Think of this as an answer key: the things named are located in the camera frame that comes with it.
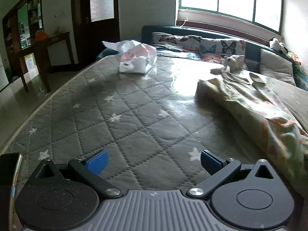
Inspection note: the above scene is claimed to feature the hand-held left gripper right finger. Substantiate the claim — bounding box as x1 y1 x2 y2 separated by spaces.
187 150 281 198

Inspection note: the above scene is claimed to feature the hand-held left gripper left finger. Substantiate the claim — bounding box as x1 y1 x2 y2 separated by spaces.
29 149 122 197

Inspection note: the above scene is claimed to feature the floral pastel garment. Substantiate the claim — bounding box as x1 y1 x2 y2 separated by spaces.
195 71 308 190

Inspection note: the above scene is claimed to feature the smartphone with gold edge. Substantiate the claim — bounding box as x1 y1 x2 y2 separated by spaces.
0 152 23 224

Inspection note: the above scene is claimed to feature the small white plush toy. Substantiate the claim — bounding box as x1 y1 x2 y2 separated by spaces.
224 54 246 69

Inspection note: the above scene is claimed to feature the white pink plastic bag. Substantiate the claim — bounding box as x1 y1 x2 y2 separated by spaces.
102 40 158 74

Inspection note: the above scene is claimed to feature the butterfly print pillow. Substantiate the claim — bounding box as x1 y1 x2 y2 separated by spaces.
199 38 246 64
151 32 203 59

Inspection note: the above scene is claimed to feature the grey pillow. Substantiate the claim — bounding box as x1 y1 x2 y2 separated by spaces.
260 49 297 86

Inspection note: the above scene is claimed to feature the white box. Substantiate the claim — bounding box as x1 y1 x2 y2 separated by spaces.
24 53 36 73

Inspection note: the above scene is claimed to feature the teal striped cushion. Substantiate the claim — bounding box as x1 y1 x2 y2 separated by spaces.
294 66 308 90

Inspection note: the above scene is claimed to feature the dark wooden door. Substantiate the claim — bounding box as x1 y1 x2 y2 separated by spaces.
71 0 120 65

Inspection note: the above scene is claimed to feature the dark wooden table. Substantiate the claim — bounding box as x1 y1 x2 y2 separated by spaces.
18 31 75 93

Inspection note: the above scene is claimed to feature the white refrigerator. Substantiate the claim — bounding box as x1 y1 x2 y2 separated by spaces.
0 55 10 89

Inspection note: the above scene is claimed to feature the green orange plush toy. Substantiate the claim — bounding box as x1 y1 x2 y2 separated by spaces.
287 52 302 66

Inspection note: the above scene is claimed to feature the black white plush panda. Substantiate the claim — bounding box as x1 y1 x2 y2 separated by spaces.
269 38 288 54

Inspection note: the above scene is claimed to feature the orange object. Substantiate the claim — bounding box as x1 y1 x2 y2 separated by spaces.
33 30 50 44

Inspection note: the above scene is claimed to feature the cluttered shelf cabinet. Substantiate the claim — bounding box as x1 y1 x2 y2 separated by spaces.
2 0 44 53

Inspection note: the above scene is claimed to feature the teal bed frame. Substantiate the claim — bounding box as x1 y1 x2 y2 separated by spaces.
96 25 308 89

